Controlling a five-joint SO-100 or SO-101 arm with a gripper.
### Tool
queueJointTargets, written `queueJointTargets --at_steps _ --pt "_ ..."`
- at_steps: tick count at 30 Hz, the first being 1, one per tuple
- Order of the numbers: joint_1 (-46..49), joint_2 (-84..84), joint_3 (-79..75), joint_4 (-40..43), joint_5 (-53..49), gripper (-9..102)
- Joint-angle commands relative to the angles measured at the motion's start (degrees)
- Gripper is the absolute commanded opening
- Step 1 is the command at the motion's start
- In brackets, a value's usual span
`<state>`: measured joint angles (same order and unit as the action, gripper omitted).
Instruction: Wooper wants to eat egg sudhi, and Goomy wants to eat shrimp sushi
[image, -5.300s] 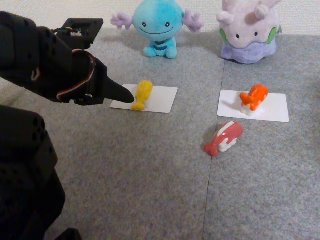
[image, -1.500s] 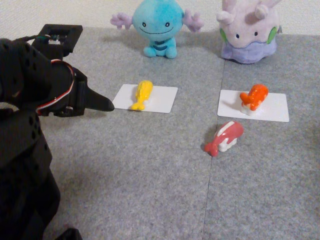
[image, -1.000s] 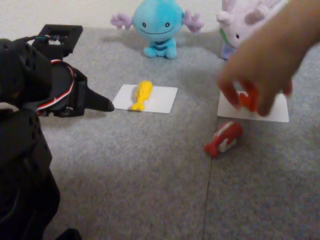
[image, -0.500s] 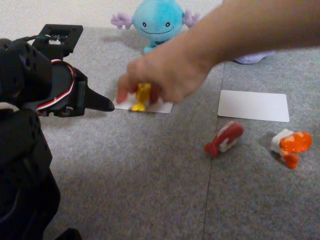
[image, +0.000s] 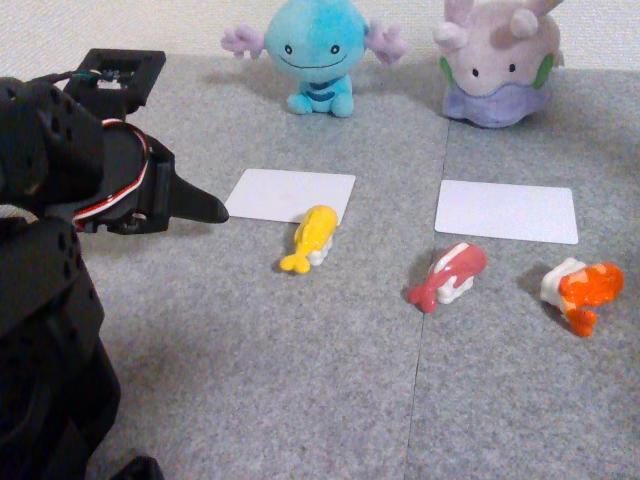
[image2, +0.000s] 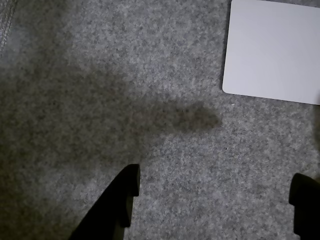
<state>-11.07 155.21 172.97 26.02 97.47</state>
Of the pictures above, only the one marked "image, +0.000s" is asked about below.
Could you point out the orange shrimp sushi toy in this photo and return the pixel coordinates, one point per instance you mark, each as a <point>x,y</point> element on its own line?
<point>592,290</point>

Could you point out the yellow egg sushi toy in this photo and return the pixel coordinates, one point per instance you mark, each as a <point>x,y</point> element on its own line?
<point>315,232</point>

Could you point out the grey carpet tile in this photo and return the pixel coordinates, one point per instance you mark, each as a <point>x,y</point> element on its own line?
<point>525,390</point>
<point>275,350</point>

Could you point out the black square camera mount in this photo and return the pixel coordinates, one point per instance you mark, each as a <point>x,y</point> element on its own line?
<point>150,70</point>

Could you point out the pink tuna sushi toy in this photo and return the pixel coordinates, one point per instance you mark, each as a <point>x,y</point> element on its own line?
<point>457,267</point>

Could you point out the pale purple Goomy plush toy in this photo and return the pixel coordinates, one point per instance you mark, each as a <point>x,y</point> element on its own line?
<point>500,75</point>

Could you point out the white plastic card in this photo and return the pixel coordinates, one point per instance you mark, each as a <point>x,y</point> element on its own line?
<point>505,212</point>
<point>290,192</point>

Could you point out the blue Wooper plush toy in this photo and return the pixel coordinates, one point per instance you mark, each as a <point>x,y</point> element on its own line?
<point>315,40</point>

